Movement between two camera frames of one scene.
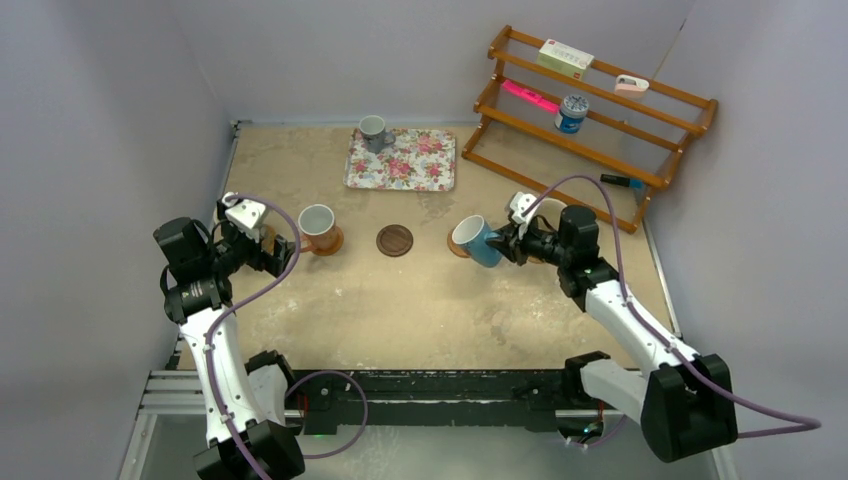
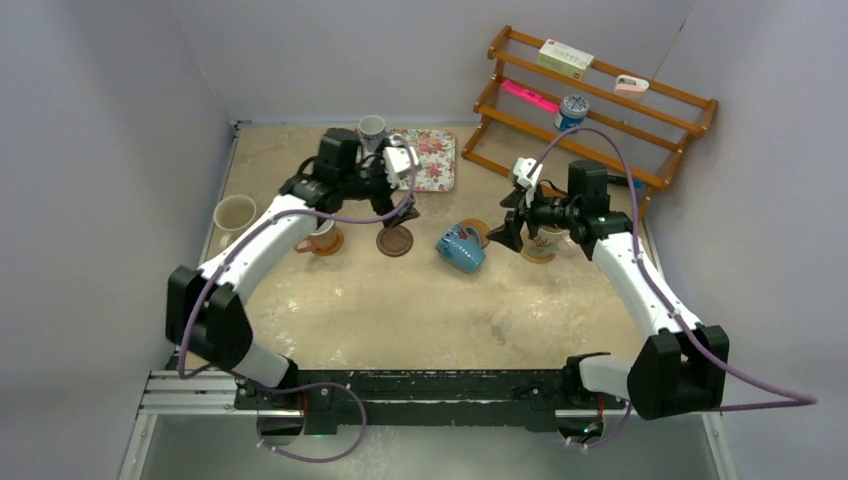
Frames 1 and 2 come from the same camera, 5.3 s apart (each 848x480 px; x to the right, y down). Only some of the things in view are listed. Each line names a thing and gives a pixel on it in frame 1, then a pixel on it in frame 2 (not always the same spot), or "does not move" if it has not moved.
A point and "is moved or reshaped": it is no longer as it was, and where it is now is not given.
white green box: [564, 59] does not move
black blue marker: [620, 180] does not move
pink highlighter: [530, 95] does not move
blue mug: [473, 233] is moved or reshaped
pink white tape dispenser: [630, 87] does not move
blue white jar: [572, 114] does not move
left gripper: [262, 260] -> [382, 205]
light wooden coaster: [333, 250] does not move
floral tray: [420, 160] does not move
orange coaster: [455, 247] -> [480, 227]
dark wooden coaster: [394, 240] does not move
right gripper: [511, 246] -> [508, 234]
